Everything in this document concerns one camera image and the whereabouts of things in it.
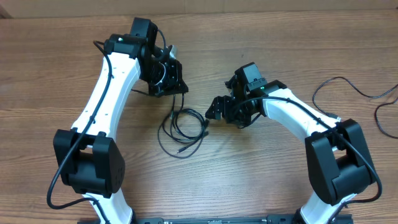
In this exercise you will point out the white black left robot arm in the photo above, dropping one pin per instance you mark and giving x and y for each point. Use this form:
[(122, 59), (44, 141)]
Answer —
[(87, 155)]

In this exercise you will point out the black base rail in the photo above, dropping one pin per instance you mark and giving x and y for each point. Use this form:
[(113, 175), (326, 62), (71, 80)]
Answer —
[(217, 220)]

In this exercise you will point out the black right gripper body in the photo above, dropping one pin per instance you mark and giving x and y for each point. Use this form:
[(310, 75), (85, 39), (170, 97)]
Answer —
[(224, 106)]

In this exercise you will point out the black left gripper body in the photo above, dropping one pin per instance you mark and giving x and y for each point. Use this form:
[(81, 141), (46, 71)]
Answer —
[(165, 77)]

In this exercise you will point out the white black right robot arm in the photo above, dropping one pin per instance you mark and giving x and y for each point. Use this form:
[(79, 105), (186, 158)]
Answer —
[(338, 159)]

